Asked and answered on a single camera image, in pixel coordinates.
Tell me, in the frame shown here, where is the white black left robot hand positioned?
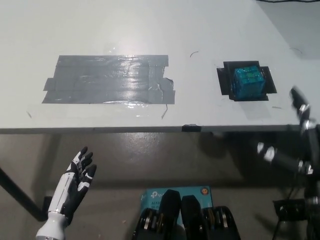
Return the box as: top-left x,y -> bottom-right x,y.
48,146 -> 98,219

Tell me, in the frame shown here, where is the grey duct tape patch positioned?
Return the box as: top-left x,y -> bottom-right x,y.
41,53 -> 176,105

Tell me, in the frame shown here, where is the black tape square mark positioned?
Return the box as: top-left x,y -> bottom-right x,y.
216,60 -> 278,102

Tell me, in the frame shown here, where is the black cable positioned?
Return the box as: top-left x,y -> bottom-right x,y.
273,174 -> 305,240
259,0 -> 320,5

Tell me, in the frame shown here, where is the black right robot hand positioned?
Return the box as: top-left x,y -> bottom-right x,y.
256,86 -> 320,176

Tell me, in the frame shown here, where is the small black tape piece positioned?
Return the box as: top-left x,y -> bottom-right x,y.
181,123 -> 202,133

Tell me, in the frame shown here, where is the clear tape strip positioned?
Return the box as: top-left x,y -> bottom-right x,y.
25,99 -> 176,120

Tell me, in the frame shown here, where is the black table foot bracket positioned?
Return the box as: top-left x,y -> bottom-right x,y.
272,198 -> 309,221
43,196 -> 55,221

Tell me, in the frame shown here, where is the black slanted table leg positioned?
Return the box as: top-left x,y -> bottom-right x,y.
0,165 -> 44,222

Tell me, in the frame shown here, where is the teal router cardboard box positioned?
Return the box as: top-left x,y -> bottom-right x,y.
139,186 -> 214,211

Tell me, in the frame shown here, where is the blue rubik's cube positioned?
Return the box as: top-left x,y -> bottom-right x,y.
231,65 -> 266,101

